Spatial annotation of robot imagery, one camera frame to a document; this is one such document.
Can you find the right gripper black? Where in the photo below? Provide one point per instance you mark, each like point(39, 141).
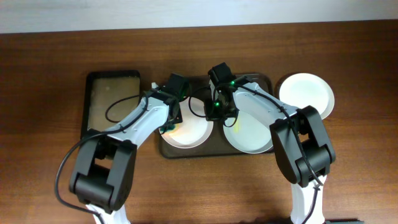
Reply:
point(213, 116)

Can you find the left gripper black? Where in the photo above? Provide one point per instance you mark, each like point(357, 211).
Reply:
point(178, 120)

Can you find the green yellow sponge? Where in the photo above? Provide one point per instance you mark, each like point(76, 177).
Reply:
point(168, 128)

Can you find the pinkish white plate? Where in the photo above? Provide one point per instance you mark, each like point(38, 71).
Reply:
point(193, 130)

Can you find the cream white plate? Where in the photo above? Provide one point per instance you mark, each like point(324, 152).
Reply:
point(306, 89)

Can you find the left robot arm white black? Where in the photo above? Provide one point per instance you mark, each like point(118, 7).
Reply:
point(104, 169)

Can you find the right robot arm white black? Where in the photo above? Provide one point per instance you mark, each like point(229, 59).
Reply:
point(302, 147)

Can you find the large brown serving tray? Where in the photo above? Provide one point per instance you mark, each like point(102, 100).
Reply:
point(215, 145)

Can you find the small black water tray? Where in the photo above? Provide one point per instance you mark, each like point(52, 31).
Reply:
point(109, 97)

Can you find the light blue plate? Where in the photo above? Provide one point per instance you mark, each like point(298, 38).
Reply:
point(247, 134)

